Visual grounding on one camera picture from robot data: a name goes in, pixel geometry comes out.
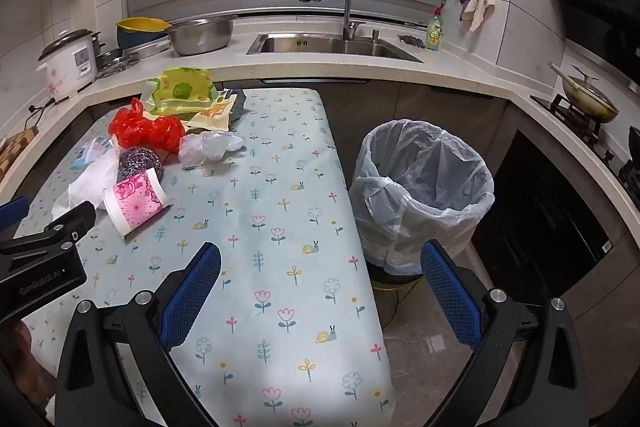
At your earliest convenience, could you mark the stainless steel sink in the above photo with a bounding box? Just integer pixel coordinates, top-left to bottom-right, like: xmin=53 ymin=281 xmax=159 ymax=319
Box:
xmin=246 ymin=33 xmax=423 ymax=64

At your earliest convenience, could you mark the wooden cutting board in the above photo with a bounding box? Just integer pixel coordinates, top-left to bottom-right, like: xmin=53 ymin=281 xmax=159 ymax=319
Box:
xmin=0 ymin=127 xmax=38 ymax=180

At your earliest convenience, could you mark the bin with clear plastic liner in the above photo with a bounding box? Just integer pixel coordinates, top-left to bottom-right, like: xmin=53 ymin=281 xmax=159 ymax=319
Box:
xmin=348 ymin=119 xmax=496 ymax=275

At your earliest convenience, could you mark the light blue white packet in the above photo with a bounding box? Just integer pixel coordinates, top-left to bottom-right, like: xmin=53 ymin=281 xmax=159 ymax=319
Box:
xmin=70 ymin=136 xmax=118 ymax=170

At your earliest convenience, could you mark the yellow orange snack wrapper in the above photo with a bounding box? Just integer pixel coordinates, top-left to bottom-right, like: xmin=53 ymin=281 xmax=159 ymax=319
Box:
xmin=210 ymin=89 xmax=238 ymax=115

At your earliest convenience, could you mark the green snack packet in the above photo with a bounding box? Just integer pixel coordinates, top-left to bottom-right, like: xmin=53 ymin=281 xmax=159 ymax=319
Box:
xmin=145 ymin=67 xmax=213 ymax=116

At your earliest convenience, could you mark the chrome faucet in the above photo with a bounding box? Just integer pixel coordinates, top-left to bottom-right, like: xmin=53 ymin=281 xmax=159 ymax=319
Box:
xmin=296 ymin=0 xmax=368 ymax=42

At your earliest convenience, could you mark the white tissue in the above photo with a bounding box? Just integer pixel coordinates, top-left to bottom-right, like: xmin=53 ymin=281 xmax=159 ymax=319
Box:
xmin=51 ymin=149 xmax=121 ymax=220

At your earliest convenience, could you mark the black built-in oven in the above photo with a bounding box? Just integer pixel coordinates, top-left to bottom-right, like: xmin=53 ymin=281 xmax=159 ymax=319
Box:
xmin=472 ymin=129 xmax=613 ymax=303

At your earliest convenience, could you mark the red plastic bag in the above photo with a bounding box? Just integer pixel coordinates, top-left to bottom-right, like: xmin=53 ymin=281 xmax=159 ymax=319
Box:
xmin=108 ymin=98 xmax=187 ymax=152

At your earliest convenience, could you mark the dark grey wrapper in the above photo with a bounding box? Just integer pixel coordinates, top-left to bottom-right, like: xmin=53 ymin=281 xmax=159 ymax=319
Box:
xmin=229 ymin=89 xmax=251 ymax=128

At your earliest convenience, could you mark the black power cable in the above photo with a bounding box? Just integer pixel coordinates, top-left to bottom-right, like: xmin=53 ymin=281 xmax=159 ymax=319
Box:
xmin=25 ymin=97 xmax=56 ymax=130

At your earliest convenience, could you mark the blue basin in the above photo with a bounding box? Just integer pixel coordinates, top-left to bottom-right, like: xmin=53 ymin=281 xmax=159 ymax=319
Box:
xmin=117 ymin=29 xmax=171 ymax=50

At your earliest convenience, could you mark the floral printed tablecloth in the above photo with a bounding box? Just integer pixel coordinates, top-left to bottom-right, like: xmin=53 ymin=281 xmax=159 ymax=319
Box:
xmin=15 ymin=88 xmax=401 ymax=427

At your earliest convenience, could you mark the clear plastic bag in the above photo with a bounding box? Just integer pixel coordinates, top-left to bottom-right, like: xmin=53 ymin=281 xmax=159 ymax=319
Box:
xmin=178 ymin=130 xmax=246 ymax=170

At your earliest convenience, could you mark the pink paper cup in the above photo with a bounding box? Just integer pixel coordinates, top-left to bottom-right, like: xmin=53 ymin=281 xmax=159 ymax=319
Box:
xmin=103 ymin=171 xmax=168 ymax=238

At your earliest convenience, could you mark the white rice cooker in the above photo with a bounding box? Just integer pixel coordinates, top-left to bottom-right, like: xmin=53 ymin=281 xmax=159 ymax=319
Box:
xmin=37 ymin=29 xmax=98 ymax=100

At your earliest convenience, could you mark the steel wool scourer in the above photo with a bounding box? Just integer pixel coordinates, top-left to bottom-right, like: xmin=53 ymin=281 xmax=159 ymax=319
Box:
xmin=117 ymin=146 xmax=165 ymax=182

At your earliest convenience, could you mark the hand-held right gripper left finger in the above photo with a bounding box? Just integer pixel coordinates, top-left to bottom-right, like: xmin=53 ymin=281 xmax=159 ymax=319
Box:
xmin=55 ymin=242 xmax=223 ymax=427

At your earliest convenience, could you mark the black gas stove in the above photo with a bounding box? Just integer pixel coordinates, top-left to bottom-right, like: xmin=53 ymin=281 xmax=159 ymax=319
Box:
xmin=530 ymin=93 xmax=640 ymax=198

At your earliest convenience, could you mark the brown base cabinet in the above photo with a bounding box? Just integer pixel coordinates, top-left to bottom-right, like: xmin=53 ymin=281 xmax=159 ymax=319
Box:
xmin=90 ymin=79 xmax=521 ymax=188

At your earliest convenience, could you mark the person's left hand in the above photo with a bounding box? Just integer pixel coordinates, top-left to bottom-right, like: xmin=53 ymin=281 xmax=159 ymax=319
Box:
xmin=9 ymin=321 xmax=57 ymax=408

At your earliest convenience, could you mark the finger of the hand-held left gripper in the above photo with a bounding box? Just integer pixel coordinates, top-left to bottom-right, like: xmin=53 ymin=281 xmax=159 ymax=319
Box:
xmin=0 ymin=197 xmax=31 ymax=233
xmin=0 ymin=201 xmax=97 ymax=258

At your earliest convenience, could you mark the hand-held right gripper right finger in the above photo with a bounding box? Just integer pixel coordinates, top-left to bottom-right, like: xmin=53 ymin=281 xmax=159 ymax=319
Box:
xmin=420 ymin=239 xmax=588 ymax=427

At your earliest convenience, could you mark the green dish soap bottle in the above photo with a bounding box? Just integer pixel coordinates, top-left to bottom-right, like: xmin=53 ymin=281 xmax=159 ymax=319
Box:
xmin=425 ymin=7 xmax=446 ymax=52

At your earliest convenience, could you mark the cream snack wrapper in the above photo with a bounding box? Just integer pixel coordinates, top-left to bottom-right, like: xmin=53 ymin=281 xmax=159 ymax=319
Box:
xmin=184 ymin=107 xmax=232 ymax=132

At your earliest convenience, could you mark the wok with glass lid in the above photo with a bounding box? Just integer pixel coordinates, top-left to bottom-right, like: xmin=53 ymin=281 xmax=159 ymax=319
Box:
xmin=549 ymin=62 xmax=620 ymax=124

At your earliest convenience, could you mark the cream pink hanging cloth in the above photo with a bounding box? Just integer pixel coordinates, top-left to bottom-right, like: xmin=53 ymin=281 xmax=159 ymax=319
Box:
xmin=460 ymin=0 xmax=496 ymax=32

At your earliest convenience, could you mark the steel colander bowl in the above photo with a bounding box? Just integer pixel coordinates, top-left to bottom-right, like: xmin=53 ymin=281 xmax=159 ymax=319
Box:
xmin=166 ymin=15 xmax=238 ymax=56

